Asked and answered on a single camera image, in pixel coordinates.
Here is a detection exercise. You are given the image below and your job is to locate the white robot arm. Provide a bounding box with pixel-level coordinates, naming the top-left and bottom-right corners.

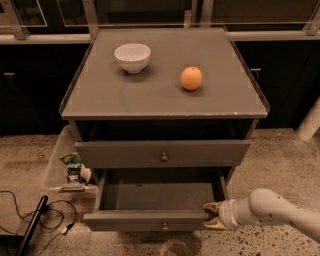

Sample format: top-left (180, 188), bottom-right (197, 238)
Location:
top-left (203, 188), bottom-right (320, 243)

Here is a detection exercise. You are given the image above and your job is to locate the black bar on floor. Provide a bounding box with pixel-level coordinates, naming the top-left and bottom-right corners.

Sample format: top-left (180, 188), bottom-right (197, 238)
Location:
top-left (16, 195), bottom-right (48, 256)

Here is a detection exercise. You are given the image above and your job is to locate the grey top drawer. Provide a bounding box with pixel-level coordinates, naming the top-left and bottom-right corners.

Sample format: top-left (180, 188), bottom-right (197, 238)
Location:
top-left (75, 140), bottom-right (250, 168)

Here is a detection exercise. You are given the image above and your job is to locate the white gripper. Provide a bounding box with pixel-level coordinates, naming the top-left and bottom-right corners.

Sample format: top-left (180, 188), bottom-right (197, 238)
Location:
top-left (202, 199), bottom-right (240, 230)

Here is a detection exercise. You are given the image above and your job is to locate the black cable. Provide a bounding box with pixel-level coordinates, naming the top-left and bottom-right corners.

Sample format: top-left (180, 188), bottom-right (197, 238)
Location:
top-left (0, 189), bottom-right (78, 256)

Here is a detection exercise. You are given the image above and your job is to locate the orange fruit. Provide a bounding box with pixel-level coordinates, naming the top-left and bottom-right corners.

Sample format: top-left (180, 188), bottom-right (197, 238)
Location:
top-left (180, 66), bottom-right (202, 91)

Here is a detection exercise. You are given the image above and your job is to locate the grey drawer cabinet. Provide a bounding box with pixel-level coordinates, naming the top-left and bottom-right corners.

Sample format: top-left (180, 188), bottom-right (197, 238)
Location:
top-left (59, 27), bottom-right (271, 188)

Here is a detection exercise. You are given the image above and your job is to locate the grey drawer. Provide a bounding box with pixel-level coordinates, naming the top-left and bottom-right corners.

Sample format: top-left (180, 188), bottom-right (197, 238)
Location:
top-left (83, 168), bottom-right (228, 232)
top-left (75, 140), bottom-right (250, 168)

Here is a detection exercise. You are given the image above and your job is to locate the clear plastic bin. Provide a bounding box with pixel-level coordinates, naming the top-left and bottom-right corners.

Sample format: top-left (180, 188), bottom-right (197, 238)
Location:
top-left (42, 125), bottom-right (98, 199)

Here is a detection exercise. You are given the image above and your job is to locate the white ceramic bowl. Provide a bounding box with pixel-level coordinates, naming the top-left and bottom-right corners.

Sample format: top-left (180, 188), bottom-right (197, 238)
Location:
top-left (114, 43), bottom-right (151, 74)

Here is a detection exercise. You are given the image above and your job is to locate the white table leg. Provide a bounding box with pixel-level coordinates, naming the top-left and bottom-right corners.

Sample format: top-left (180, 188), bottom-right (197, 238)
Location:
top-left (296, 96), bottom-right (320, 141)

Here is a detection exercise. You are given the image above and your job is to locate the green snack bag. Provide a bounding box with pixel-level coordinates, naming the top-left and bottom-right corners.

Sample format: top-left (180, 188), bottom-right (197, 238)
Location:
top-left (60, 152), bottom-right (82, 183)

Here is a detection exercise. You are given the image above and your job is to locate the metal railing frame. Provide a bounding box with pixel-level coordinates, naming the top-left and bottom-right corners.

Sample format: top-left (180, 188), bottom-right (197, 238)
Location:
top-left (0, 0), bottom-right (320, 45)

